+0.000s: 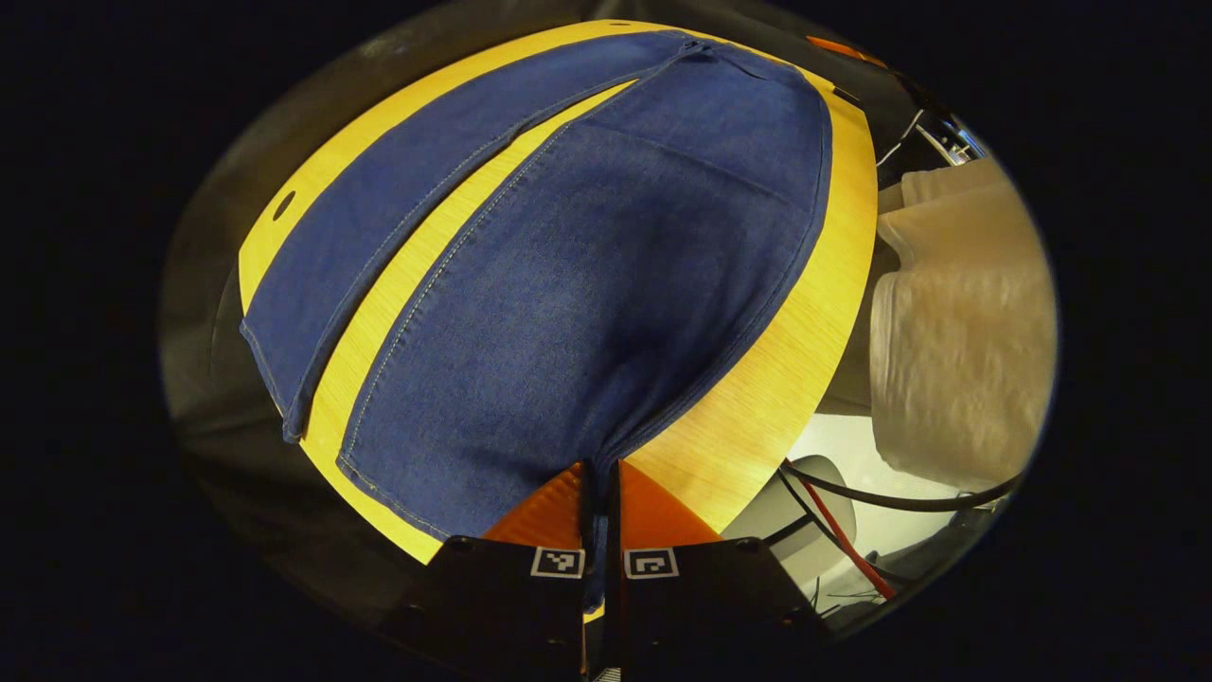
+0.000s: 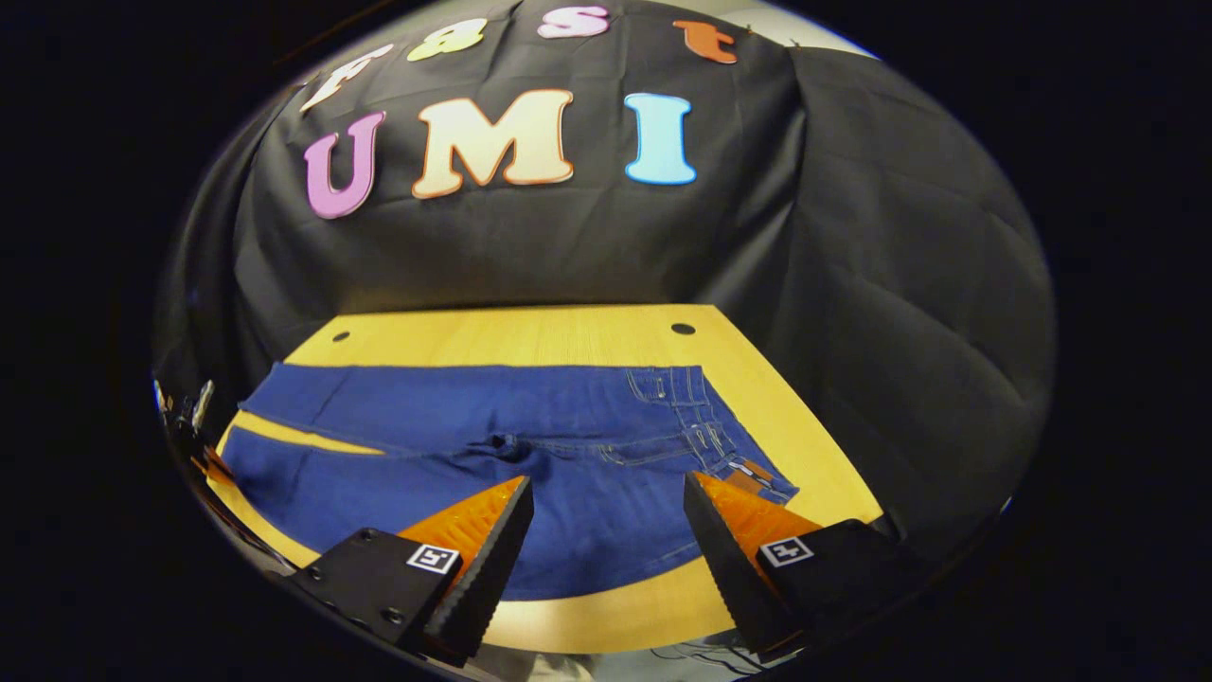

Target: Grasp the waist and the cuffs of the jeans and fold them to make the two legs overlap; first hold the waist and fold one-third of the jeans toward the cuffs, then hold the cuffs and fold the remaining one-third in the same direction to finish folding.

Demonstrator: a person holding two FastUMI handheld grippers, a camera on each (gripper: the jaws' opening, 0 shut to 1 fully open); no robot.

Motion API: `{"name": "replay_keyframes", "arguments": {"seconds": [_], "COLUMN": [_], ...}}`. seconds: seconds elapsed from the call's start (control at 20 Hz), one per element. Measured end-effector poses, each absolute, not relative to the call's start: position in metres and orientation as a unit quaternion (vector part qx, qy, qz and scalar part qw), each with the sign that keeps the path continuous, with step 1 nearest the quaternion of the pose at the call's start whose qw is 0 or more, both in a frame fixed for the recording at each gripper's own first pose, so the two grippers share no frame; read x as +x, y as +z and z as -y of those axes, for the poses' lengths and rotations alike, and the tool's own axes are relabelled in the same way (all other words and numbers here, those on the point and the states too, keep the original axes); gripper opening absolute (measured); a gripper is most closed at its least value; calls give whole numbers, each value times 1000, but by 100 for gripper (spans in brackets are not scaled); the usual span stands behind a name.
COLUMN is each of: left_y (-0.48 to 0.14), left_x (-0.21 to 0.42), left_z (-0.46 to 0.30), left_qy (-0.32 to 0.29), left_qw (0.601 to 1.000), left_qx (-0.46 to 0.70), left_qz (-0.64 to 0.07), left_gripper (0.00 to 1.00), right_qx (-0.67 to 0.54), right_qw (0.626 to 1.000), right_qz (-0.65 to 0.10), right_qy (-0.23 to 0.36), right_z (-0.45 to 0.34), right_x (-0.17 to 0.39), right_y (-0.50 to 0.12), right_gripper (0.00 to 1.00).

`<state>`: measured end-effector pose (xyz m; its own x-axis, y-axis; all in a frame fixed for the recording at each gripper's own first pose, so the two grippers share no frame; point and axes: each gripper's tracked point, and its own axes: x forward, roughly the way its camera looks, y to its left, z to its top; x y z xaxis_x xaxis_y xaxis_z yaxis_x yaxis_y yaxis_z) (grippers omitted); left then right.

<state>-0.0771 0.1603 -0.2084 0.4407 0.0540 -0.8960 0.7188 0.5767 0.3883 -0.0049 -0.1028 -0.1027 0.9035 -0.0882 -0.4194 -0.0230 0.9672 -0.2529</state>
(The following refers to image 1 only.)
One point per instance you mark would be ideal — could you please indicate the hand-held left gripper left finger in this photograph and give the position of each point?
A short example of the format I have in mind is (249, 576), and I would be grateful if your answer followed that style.
(511, 606)

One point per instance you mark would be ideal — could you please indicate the light grey rounded object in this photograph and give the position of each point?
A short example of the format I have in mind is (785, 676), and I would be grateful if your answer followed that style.
(748, 519)

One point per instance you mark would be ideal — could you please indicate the person's beige trousers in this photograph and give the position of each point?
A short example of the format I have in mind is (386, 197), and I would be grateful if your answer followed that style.
(956, 332)

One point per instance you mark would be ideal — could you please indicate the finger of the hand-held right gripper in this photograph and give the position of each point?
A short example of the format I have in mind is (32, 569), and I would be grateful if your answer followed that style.
(838, 47)

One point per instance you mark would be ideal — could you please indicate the blue jeans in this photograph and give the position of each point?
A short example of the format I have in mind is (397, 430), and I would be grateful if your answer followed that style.
(587, 313)

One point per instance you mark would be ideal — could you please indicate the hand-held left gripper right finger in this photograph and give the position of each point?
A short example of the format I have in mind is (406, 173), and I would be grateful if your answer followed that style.
(701, 606)

